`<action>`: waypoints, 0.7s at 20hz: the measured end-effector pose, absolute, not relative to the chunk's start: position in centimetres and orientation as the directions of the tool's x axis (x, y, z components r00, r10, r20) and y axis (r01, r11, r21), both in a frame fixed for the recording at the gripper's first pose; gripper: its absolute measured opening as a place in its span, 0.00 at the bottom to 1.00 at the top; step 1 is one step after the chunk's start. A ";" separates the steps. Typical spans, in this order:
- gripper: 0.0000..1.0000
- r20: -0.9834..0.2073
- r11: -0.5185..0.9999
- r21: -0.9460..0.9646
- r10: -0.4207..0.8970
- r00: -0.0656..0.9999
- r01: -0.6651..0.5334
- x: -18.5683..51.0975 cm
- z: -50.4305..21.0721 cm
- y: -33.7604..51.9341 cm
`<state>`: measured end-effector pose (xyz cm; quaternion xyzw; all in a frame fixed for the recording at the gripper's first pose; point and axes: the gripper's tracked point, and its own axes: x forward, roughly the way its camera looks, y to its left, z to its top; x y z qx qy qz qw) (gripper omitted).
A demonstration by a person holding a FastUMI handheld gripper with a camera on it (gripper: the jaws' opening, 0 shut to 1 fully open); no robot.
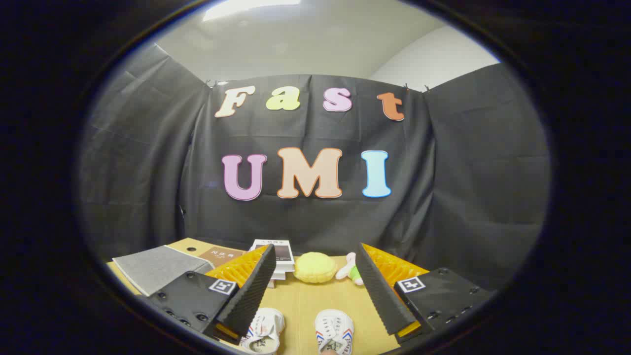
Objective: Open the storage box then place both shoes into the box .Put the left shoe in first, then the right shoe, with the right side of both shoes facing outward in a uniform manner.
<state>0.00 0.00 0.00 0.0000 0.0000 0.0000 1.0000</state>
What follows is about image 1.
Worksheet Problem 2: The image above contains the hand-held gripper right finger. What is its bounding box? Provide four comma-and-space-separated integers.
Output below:
355, 243, 496, 346

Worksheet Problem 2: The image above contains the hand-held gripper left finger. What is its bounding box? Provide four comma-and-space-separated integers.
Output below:
148, 244, 277, 346

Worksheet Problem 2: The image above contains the white striped shoe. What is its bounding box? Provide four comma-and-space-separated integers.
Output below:
242, 308, 285, 355
315, 310, 354, 355

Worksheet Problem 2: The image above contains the grey fabric storage box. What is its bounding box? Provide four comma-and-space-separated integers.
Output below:
112, 245, 215, 296

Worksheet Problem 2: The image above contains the pink and green plush toy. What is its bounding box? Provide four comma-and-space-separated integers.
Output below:
336, 252, 364, 286

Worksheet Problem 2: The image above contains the white portrait cover book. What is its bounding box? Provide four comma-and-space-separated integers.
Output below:
249, 239, 295, 271

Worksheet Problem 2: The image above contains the thin brown cover book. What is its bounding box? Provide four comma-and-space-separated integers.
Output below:
200, 247, 245, 268

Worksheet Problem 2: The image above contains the yellow plush cushion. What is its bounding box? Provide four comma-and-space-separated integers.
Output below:
294, 252, 338, 284

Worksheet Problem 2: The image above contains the black backdrop cloth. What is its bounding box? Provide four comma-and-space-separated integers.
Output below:
79, 44, 552, 291

